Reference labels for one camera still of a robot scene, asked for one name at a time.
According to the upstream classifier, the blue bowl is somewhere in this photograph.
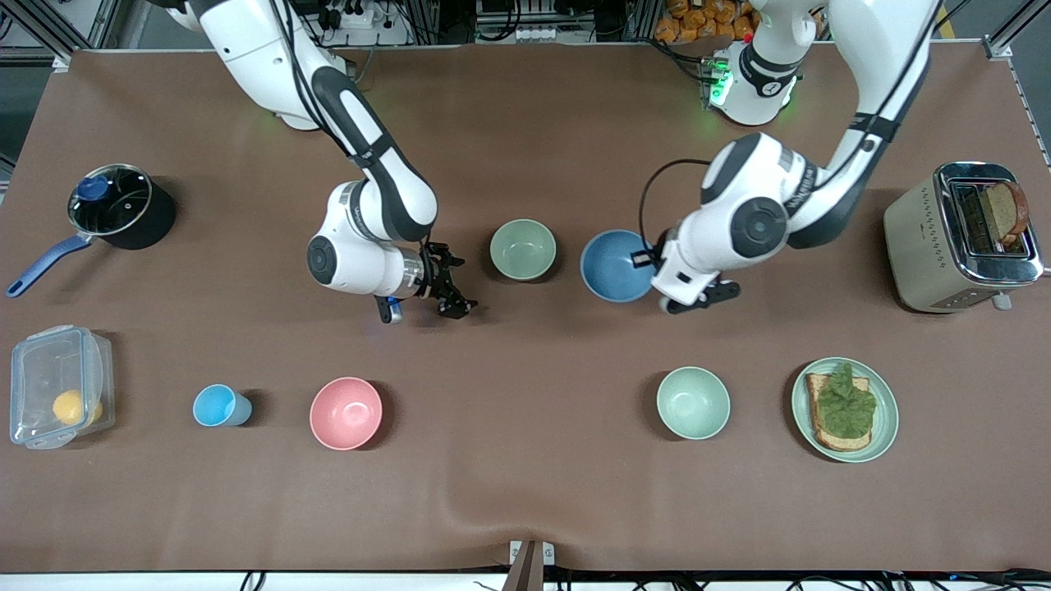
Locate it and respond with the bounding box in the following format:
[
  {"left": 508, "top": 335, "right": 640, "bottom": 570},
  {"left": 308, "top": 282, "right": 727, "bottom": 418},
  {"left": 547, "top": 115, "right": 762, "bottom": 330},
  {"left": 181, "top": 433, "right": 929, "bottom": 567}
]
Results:
[{"left": 581, "top": 230, "right": 658, "bottom": 304}]

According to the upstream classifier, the pale green bowl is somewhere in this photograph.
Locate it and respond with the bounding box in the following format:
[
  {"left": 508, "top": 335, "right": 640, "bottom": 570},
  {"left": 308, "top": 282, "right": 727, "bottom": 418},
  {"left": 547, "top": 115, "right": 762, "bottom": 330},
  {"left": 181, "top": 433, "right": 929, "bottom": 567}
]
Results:
[
  {"left": 657, "top": 366, "right": 731, "bottom": 441},
  {"left": 490, "top": 218, "right": 558, "bottom": 282}
]

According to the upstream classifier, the pink bowl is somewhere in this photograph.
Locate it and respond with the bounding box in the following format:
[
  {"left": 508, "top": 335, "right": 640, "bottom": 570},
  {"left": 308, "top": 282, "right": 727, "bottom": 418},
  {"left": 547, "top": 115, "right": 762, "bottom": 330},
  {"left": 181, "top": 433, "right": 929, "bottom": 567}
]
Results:
[{"left": 310, "top": 377, "right": 383, "bottom": 451}]

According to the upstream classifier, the brown table mat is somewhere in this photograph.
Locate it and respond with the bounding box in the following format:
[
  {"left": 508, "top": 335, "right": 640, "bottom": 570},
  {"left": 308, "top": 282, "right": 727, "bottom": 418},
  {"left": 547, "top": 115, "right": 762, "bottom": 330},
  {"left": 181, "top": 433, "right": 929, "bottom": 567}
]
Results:
[{"left": 0, "top": 43, "right": 1051, "bottom": 574}]

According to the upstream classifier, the white empty power strip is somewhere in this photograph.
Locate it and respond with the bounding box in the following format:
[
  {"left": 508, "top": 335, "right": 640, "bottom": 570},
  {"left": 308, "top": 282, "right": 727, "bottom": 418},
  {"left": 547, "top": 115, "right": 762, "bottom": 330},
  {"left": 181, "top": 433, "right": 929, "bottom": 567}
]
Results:
[{"left": 475, "top": 23, "right": 561, "bottom": 44}]

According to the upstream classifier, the bag of orange snacks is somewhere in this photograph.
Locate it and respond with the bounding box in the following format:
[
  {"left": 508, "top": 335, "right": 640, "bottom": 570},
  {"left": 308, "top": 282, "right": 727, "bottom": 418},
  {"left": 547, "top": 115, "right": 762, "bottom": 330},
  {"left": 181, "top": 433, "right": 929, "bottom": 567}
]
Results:
[{"left": 654, "top": 0, "right": 756, "bottom": 44}]

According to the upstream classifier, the green lettuce leaf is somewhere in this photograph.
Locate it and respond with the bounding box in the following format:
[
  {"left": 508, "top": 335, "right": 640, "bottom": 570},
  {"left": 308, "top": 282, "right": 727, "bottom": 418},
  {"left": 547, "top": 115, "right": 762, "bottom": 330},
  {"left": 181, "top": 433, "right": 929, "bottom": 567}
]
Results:
[{"left": 816, "top": 362, "right": 878, "bottom": 439}]

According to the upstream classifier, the brown bread slice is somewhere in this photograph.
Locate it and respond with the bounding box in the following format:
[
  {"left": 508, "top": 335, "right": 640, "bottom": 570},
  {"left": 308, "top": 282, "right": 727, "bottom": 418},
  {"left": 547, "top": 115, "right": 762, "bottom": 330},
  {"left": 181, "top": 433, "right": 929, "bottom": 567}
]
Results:
[{"left": 805, "top": 372, "right": 873, "bottom": 452}]

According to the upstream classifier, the white power strip with plugs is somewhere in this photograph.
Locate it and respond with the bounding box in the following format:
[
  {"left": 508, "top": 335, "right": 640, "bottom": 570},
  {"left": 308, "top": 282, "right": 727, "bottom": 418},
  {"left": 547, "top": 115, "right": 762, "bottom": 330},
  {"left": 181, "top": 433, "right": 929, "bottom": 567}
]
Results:
[{"left": 316, "top": 0, "right": 411, "bottom": 47}]

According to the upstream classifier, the light blue cup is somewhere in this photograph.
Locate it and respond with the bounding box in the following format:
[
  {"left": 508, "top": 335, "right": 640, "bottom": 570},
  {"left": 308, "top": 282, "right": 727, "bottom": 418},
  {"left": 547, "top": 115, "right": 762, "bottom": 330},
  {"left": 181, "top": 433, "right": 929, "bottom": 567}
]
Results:
[{"left": 193, "top": 384, "right": 253, "bottom": 428}]

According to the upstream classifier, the beige and chrome toaster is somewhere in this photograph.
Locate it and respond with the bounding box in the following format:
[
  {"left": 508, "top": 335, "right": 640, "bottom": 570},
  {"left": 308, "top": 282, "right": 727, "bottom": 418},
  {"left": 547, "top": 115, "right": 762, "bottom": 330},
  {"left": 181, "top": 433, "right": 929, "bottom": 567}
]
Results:
[{"left": 884, "top": 162, "right": 1045, "bottom": 314}]

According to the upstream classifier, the pale green plate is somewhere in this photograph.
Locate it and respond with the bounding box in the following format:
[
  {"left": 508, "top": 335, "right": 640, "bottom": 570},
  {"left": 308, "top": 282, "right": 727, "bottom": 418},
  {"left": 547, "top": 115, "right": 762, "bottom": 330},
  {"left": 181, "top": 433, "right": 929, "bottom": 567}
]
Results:
[{"left": 792, "top": 357, "right": 899, "bottom": 464}]

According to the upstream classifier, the glass lid with blue knob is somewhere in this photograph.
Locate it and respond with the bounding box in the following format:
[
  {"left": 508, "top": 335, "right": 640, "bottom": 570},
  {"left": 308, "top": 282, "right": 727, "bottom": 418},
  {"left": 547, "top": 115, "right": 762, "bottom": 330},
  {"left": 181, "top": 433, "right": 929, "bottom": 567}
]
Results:
[{"left": 67, "top": 164, "right": 154, "bottom": 237}]

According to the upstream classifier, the brown toast slice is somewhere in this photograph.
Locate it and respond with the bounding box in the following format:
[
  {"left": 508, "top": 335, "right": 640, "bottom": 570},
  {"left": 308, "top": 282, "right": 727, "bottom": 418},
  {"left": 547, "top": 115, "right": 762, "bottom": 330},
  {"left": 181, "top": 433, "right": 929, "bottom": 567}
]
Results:
[{"left": 984, "top": 181, "right": 1030, "bottom": 248}]

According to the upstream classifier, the yellow lemon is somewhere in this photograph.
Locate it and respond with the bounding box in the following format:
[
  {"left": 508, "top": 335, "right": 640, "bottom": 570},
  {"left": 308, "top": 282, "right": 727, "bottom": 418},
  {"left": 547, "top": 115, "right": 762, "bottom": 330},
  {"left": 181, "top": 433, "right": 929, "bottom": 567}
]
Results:
[{"left": 53, "top": 390, "right": 103, "bottom": 427}]

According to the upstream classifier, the clear plastic lidded container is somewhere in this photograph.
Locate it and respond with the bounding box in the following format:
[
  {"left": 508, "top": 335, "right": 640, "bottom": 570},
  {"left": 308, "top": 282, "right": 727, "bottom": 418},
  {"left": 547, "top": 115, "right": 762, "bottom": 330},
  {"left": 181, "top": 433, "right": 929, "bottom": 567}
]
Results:
[{"left": 10, "top": 325, "right": 116, "bottom": 451}]

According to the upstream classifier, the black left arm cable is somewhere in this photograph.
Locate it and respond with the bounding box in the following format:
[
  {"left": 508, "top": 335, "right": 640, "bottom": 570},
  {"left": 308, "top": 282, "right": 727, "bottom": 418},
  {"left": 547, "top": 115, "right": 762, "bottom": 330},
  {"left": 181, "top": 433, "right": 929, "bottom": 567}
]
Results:
[{"left": 638, "top": 158, "right": 715, "bottom": 249}]

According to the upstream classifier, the left arm wrist camera bar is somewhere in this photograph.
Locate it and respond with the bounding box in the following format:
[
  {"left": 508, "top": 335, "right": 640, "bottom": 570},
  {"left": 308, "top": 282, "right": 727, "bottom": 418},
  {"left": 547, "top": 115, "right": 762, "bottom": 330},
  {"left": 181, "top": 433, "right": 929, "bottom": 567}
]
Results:
[{"left": 661, "top": 281, "right": 742, "bottom": 316}]

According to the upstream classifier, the metal table edge bracket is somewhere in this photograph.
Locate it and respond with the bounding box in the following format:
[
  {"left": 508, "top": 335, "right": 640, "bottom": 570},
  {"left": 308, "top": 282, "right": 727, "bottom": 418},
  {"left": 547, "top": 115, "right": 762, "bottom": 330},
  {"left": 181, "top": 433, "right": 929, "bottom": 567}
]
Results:
[{"left": 509, "top": 539, "right": 556, "bottom": 591}]

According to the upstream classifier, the black pot with blue handle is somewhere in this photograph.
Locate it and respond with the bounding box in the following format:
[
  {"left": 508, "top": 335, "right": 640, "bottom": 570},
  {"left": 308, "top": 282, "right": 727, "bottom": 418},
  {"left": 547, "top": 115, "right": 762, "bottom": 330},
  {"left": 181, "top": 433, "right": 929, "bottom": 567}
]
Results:
[{"left": 7, "top": 163, "right": 177, "bottom": 298}]

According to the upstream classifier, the aluminium frame rail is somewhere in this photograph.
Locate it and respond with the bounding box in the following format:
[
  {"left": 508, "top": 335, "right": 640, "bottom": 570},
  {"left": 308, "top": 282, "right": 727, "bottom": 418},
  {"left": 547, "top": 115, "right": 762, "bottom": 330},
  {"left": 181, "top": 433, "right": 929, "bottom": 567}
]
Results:
[
  {"left": 981, "top": 4, "right": 1051, "bottom": 62},
  {"left": 0, "top": 0, "right": 124, "bottom": 71}
]

